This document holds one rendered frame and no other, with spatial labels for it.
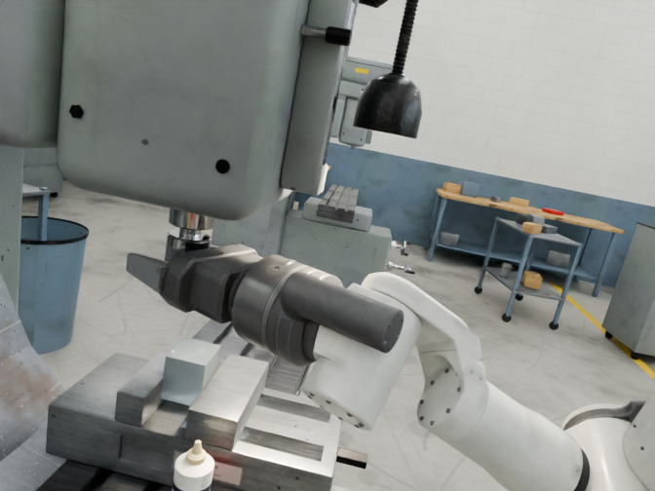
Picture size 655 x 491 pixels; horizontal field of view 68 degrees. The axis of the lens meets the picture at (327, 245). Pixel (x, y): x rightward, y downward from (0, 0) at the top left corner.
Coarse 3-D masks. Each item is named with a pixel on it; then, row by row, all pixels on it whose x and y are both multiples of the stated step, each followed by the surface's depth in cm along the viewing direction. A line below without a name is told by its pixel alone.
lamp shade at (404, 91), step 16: (384, 80) 50; (400, 80) 50; (368, 96) 50; (384, 96) 50; (400, 96) 50; (416, 96) 51; (368, 112) 50; (384, 112) 50; (400, 112) 50; (416, 112) 51; (368, 128) 50; (384, 128) 50; (400, 128) 50; (416, 128) 52
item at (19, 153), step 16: (0, 144) 71; (0, 160) 72; (16, 160) 75; (0, 176) 72; (16, 176) 75; (0, 192) 73; (16, 192) 76; (0, 208) 74; (16, 208) 77; (0, 224) 74; (16, 224) 78; (0, 240) 75; (16, 240) 78; (0, 256) 76; (16, 256) 79; (16, 272) 80; (16, 288) 81; (16, 304) 82
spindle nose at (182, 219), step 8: (176, 216) 49; (184, 216) 49; (192, 216) 49; (200, 216) 49; (208, 216) 50; (176, 224) 49; (184, 224) 49; (192, 224) 49; (200, 224) 50; (208, 224) 50
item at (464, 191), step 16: (448, 192) 633; (464, 192) 626; (512, 208) 590; (528, 208) 619; (544, 208) 622; (432, 224) 674; (576, 224) 584; (592, 224) 582; (432, 240) 616; (448, 240) 619; (432, 256) 618; (496, 256) 614; (512, 256) 634; (528, 256) 656; (560, 256) 621; (608, 256) 589; (560, 272) 603; (576, 272) 614
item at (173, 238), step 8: (168, 232) 52; (176, 232) 52; (168, 240) 51; (176, 240) 50; (184, 240) 50; (192, 240) 50; (200, 240) 50; (208, 240) 51; (192, 248) 50; (200, 248) 51
